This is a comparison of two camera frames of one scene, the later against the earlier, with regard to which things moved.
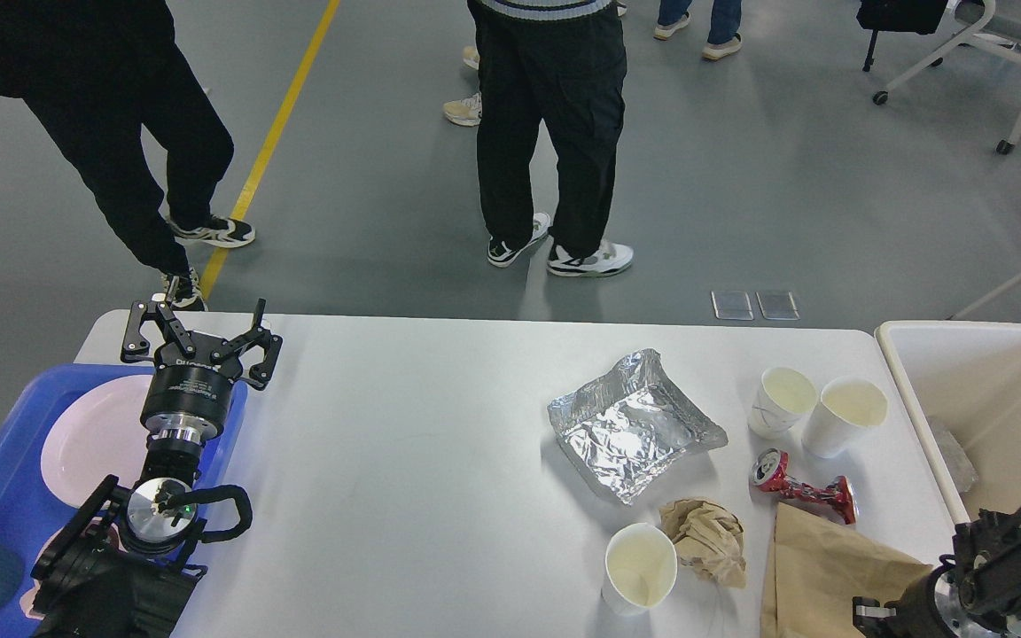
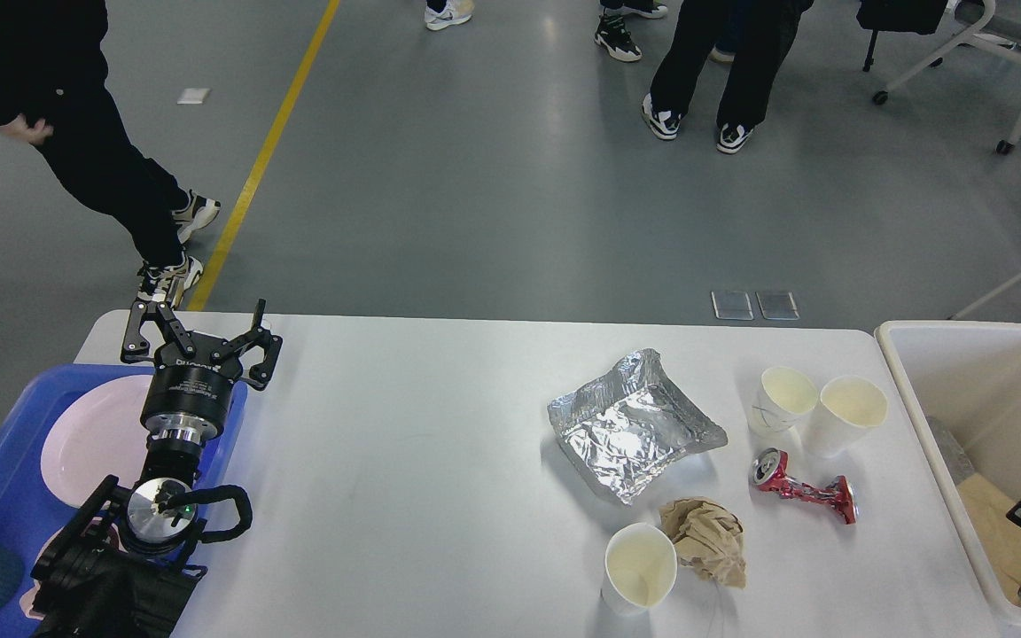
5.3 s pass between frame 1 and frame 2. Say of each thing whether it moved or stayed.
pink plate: stayed
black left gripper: stayed
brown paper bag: moved
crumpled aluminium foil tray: stayed
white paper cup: stayed
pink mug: stayed
